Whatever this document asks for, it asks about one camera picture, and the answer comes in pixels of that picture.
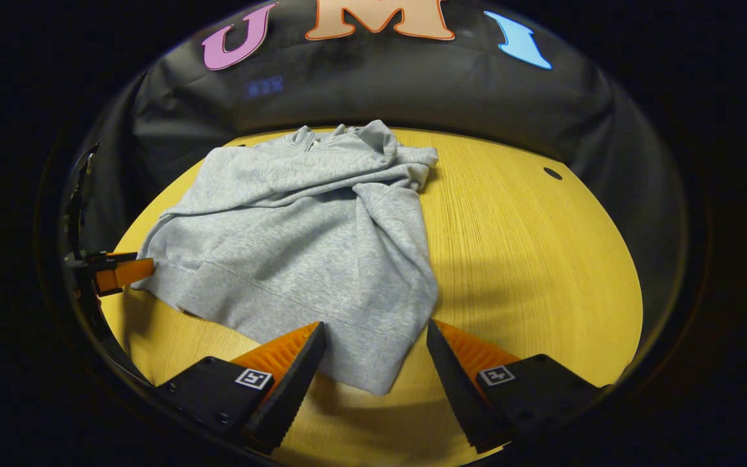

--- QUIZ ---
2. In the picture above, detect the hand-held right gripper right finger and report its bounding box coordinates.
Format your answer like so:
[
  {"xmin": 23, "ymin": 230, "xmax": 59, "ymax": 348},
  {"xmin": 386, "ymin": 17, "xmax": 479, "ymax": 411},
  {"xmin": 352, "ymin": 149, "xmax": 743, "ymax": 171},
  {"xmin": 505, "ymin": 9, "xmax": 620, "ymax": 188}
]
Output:
[{"xmin": 425, "ymin": 317, "xmax": 611, "ymax": 454}]

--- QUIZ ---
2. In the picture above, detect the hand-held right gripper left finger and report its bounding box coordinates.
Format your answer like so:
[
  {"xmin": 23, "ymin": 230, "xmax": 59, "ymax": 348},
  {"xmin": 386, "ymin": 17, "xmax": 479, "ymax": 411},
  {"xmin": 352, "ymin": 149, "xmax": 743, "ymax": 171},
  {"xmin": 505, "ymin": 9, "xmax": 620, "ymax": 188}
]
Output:
[{"xmin": 152, "ymin": 320, "xmax": 329, "ymax": 455}]

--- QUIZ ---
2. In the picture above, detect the grey zip-neck sweatshirt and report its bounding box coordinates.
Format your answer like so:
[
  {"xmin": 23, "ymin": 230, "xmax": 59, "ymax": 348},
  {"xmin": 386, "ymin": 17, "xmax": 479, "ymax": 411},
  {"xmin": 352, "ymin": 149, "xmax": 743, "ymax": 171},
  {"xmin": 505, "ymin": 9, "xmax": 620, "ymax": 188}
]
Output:
[{"xmin": 130, "ymin": 119, "xmax": 441, "ymax": 397}]

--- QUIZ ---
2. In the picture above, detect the black backdrop cloth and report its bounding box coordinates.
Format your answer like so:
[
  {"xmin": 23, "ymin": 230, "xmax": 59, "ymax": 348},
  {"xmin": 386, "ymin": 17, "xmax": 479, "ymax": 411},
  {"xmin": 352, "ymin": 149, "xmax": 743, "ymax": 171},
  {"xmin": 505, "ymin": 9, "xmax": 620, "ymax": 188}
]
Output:
[{"xmin": 58, "ymin": 0, "xmax": 690, "ymax": 341}]

